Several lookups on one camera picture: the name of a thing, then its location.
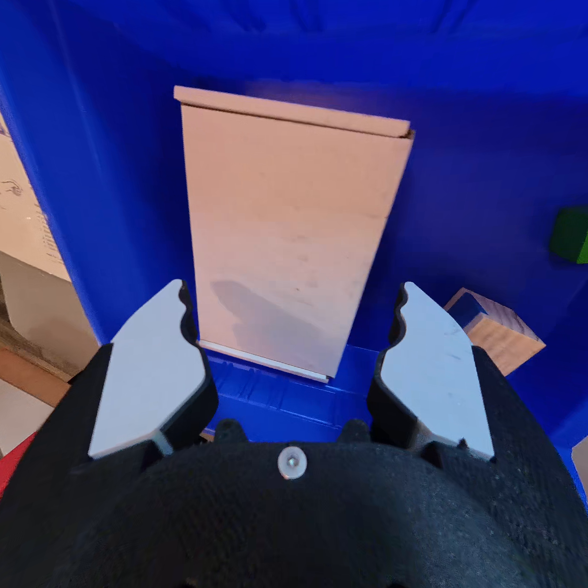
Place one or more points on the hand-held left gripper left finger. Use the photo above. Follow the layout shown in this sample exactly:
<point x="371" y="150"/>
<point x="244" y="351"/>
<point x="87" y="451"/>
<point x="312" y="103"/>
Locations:
<point x="147" y="367"/>

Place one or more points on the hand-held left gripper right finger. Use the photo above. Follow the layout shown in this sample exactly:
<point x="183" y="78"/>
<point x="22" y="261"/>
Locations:
<point x="436" y="376"/>

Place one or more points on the white cardboard mailer box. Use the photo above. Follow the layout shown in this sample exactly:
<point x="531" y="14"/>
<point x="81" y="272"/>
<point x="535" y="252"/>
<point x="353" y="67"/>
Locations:
<point x="285" y="220"/>

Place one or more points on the blue plastic bin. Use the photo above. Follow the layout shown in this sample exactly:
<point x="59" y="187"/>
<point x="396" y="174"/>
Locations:
<point x="459" y="115"/>

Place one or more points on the wooden block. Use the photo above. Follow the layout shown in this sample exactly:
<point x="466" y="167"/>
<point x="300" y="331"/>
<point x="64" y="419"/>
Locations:
<point x="500" y="335"/>

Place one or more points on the red orange object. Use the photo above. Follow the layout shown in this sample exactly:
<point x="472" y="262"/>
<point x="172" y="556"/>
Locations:
<point x="11" y="464"/>

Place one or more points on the green cube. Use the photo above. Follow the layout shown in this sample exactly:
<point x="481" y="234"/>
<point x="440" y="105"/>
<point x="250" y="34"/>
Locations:
<point x="569" y="234"/>

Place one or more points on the white printed sheet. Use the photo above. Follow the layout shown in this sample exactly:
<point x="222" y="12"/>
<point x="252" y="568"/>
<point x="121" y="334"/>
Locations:
<point x="23" y="206"/>

